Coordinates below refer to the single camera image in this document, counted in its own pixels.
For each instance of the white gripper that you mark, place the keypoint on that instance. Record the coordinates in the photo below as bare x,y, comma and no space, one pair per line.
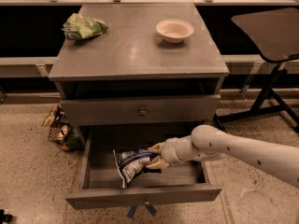
170,150

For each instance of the blue chip bag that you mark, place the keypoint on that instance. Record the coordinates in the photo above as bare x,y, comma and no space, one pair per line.
132,163

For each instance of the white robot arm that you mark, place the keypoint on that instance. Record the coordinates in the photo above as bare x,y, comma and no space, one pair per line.
207,143

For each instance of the round brass top drawer knob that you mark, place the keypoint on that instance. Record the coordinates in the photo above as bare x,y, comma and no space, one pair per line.
142,111

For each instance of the closed grey top drawer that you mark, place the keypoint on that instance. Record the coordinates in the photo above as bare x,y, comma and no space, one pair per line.
109,111

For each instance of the open grey middle drawer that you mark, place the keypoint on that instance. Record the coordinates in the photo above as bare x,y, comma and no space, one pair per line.
101,185

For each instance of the grey wooden drawer cabinet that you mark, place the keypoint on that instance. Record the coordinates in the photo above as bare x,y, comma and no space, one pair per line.
132,60

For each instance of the green chip bag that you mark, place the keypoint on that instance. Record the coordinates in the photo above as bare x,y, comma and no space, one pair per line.
80,27

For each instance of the blue tape cross on floor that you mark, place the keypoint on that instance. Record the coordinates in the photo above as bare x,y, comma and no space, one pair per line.
147,207

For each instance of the white ceramic bowl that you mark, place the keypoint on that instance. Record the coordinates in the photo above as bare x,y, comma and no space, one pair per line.
174,31

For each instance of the black stand table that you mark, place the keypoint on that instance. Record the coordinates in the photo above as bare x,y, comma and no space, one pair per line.
275,34

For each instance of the wire basket with snacks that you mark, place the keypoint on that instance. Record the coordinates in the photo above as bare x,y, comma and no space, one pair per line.
61,132

